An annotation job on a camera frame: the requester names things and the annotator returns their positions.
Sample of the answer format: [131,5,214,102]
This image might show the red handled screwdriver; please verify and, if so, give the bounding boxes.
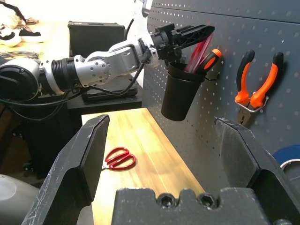
[186,35,213,74]

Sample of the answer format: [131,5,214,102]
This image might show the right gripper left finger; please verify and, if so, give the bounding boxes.
[22,114,110,225]

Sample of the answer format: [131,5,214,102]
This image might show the black coiled cable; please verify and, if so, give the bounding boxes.
[0,51,44,60]

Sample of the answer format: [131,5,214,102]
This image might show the black equipment case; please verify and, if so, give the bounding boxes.
[67,21,126,59]

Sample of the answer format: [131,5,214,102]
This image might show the blue tape roll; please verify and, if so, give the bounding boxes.
[273,144,300,188]

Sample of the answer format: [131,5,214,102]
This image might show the orange black handled screwdriver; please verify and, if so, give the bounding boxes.
[202,48,222,73]

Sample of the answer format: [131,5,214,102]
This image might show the silver right robot leg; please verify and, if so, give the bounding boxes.
[0,174,40,225]

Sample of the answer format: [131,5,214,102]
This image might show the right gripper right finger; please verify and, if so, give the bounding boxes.
[214,117,300,225]

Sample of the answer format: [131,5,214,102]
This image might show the white black sneaker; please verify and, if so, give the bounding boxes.
[0,27,21,47]
[18,25,45,44]

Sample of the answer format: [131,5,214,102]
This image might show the black side table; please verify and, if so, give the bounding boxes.
[67,78,143,111]

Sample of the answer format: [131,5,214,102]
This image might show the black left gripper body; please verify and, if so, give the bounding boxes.
[150,23,186,62]

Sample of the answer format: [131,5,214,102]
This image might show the black plastic cup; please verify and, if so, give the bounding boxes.
[161,62,208,122]

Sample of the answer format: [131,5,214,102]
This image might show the dark grey pegboard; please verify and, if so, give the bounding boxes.
[142,0,300,193]

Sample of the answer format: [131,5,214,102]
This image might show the red handled scissors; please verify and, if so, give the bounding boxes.
[102,147,136,171]

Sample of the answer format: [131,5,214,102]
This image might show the orange black pliers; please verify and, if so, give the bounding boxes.
[235,49,284,127]

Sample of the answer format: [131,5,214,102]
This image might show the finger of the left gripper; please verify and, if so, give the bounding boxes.
[174,24,215,47]

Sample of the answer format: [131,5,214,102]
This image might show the silver wire pliers holder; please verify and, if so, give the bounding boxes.
[235,96,269,113]

